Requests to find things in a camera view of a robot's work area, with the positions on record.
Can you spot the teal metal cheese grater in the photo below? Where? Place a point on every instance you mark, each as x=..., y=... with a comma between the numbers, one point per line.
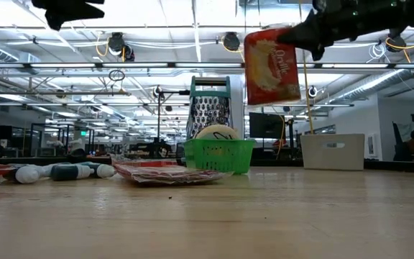
x=208, y=108

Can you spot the white-capped blue-label ink bottle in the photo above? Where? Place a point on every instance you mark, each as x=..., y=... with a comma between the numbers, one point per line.
x=67, y=172

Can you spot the white plastic bin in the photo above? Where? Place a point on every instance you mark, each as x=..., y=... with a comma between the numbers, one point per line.
x=332, y=158

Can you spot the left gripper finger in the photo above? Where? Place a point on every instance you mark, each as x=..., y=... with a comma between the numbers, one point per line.
x=83, y=12

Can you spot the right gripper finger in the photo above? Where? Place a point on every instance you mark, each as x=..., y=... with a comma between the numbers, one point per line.
x=305, y=32

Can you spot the green plastic basket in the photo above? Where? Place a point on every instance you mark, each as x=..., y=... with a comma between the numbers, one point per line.
x=217, y=156

